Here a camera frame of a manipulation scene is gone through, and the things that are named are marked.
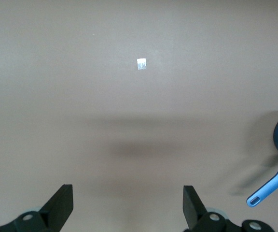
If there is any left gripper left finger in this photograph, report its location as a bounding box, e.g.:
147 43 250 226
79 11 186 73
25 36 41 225
0 184 74 232

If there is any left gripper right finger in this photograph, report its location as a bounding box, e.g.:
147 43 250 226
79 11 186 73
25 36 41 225
182 185 275 232

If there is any small white tape piece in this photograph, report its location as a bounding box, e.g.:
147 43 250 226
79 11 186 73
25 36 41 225
137 58 147 71

